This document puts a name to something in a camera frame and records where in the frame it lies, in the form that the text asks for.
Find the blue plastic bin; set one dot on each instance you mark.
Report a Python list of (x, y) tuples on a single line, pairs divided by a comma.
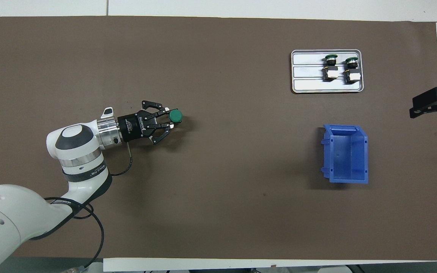
[(345, 159)]

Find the green push button switch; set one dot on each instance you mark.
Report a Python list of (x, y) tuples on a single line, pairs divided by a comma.
[(331, 74), (352, 77), (176, 116)]

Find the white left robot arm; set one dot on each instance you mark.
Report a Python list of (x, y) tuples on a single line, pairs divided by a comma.
[(13, 216)]

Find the brown paper table mat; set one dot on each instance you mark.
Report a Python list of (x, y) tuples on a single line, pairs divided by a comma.
[(241, 170)]

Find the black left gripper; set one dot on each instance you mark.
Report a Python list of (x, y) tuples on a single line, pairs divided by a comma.
[(133, 127)]

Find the silver metal tray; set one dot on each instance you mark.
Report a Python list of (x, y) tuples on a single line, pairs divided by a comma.
[(309, 85)]

